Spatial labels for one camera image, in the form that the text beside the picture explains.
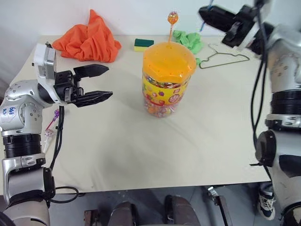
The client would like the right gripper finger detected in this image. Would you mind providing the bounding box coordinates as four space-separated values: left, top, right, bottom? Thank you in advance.
198 5 238 24
201 16 233 34

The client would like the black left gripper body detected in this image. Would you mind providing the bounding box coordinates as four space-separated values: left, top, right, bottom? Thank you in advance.
53 69 85 105

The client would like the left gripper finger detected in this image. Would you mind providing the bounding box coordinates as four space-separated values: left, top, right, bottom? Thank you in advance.
75 90 114 109
73 64 110 80

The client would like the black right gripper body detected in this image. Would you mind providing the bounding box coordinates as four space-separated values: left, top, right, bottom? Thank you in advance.
222 5 257 48

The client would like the blue stick lollipop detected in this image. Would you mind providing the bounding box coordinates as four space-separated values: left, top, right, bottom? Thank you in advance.
199 0 215 32

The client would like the orange jar lid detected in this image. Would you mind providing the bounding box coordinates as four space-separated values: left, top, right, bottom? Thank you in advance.
143 41 197 83

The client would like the clear plastic lollipop jar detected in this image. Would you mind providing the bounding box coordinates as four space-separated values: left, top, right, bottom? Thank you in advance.
142 68 190 119

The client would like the orange cloth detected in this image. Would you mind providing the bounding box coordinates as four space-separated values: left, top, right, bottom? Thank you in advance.
52 9 122 64

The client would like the pink purple lollipop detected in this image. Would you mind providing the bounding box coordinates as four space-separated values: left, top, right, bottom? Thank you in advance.
45 109 61 130

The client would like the green cloth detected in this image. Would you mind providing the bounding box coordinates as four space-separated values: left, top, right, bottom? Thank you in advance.
172 30 205 68

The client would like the orange lollipop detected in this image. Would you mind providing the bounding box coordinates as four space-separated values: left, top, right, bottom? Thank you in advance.
167 11 180 44

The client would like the red white lollipop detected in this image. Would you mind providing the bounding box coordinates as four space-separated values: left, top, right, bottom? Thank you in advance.
42 129 56 153

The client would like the green yellow sponge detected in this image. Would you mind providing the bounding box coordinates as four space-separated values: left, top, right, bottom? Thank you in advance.
134 38 155 53

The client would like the brown metal block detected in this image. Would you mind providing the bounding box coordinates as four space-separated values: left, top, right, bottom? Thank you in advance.
83 209 100 226

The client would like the dark rounded shape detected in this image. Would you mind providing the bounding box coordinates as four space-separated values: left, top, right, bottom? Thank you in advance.
110 201 138 226
164 194 201 226

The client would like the white sneaker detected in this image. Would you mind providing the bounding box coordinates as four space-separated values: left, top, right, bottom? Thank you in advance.
257 185 276 221

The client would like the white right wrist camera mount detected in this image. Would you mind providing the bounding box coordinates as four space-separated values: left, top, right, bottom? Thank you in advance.
236 18 262 57

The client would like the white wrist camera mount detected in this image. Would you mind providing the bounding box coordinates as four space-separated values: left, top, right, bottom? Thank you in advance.
32 41 57 86
236 18 262 57

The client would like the wire clothes hanger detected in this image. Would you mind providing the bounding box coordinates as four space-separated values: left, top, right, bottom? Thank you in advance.
199 43 251 70

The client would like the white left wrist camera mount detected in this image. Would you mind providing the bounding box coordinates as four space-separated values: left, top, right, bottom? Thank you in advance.
32 41 57 86

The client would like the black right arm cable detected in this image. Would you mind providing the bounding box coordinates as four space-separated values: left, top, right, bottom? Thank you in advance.
250 0 271 170

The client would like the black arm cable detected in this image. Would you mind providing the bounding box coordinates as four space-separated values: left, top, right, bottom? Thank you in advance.
48 105 81 204
250 0 271 170

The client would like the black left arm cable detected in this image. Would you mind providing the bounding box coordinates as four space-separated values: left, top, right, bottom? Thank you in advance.
48 105 81 204

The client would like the metal frame leg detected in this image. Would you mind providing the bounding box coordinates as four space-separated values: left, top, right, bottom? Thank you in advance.
204 186 230 226

